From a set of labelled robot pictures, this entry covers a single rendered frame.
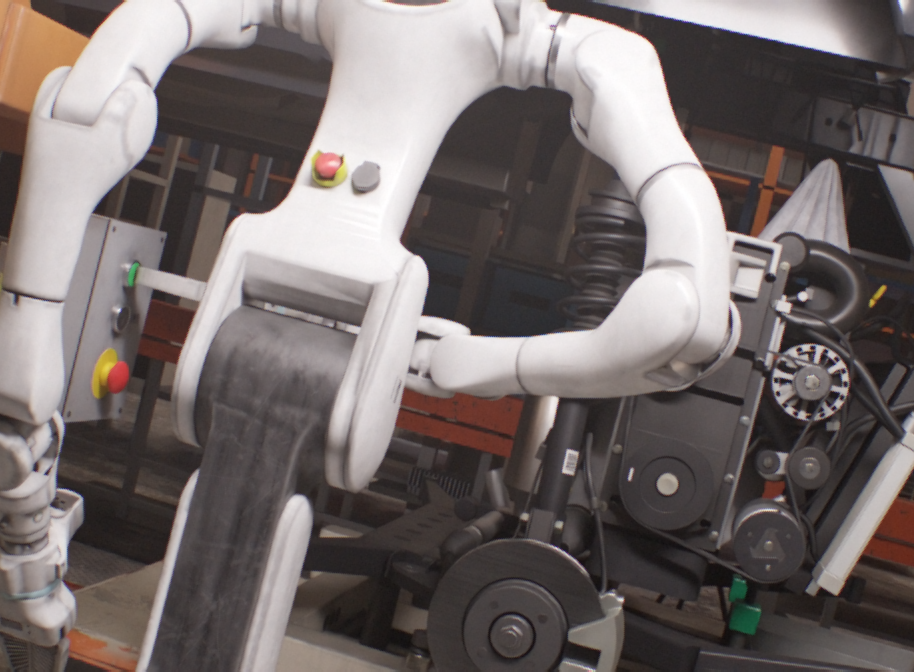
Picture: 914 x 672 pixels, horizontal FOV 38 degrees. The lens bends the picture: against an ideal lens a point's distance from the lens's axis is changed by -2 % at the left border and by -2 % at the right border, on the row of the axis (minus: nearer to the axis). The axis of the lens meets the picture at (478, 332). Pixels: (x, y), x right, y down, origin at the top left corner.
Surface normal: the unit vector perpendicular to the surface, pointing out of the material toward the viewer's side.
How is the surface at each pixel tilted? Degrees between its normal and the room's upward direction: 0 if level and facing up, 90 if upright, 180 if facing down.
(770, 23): 90
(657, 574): 90
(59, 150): 80
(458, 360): 88
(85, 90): 69
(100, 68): 64
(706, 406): 90
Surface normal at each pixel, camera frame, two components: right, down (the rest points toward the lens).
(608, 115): -0.69, 0.18
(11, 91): 0.95, 0.25
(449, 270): -0.18, -0.02
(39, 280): 0.32, 0.21
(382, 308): -0.08, -0.34
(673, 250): -0.63, -0.15
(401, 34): -0.08, 0.26
